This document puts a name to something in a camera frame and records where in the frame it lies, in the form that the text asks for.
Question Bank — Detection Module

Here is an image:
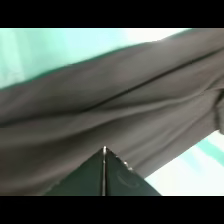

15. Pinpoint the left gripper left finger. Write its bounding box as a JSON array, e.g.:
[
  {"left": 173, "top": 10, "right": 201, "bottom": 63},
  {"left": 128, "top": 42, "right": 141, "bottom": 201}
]
[{"left": 44, "top": 146, "right": 106, "bottom": 197}]

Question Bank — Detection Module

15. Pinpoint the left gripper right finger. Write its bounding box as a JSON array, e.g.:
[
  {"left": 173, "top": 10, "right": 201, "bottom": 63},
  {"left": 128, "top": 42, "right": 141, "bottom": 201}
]
[{"left": 104, "top": 146, "right": 162, "bottom": 197}]

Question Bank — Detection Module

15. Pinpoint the black garment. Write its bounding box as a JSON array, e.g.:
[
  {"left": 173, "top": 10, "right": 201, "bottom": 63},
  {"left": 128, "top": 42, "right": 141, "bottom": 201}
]
[{"left": 0, "top": 28, "right": 224, "bottom": 197}]

